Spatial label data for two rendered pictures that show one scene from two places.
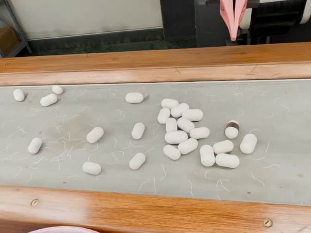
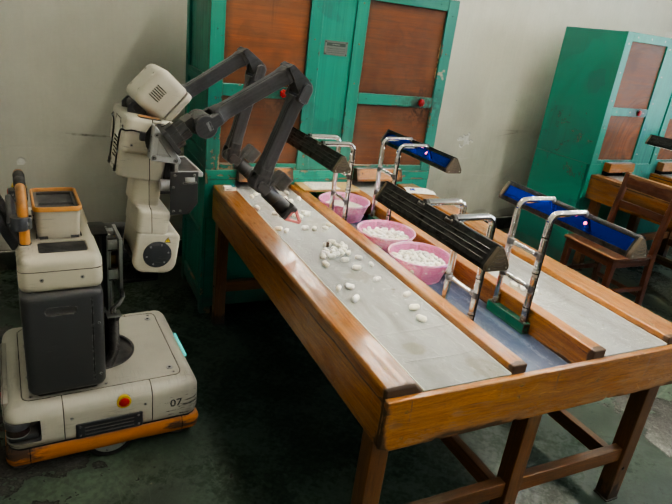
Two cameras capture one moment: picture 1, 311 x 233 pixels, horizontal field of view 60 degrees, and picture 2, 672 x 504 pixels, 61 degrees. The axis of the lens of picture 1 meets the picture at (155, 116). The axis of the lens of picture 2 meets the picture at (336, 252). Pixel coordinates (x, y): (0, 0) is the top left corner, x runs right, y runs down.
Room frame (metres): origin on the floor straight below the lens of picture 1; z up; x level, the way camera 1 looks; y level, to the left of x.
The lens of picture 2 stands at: (1.85, 1.49, 1.60)
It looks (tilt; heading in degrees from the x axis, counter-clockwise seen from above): 22 degrees down; 226
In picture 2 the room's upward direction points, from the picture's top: 7 degrees clockwise
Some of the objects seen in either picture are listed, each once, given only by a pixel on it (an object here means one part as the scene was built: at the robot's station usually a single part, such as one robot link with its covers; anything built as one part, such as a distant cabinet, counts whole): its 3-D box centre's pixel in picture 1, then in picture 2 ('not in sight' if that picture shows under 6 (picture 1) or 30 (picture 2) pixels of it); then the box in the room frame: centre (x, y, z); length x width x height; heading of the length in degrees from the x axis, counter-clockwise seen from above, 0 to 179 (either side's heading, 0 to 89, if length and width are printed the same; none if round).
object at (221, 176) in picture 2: not in sight; (302, 224); (-0.35, -1.07, 0.42); 1.36 x 0.55 x 0.84; 163
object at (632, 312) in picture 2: not in sight; (500, 256); (-0.50, 0.21, 0.67); 1.81 x 0.12 x 0.19; 73
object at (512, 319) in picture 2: not in sight; (537, 263); (-0.01, 0.63, 0.90); 0.20 x 0.19 x 0.45; 73
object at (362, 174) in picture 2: not in sight; (378, 174); (-0.55, -0.69, 0.83); 0.30 x 0.06 x 0.07; 163
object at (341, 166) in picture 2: not in sight; (313, 146); (0.17, -0.45, 1.08); 0.62 x 0.08 x 0.07; 73
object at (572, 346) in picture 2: not in sight; (434, 253); (-0.13, 0.10, 0.71); 1.81 x 0.05 x 0.11; 73
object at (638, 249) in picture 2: not in sight; (566, 214); (-0.09, 0.64, 1.08); 0.62 x 0.08 x 0.07; 73
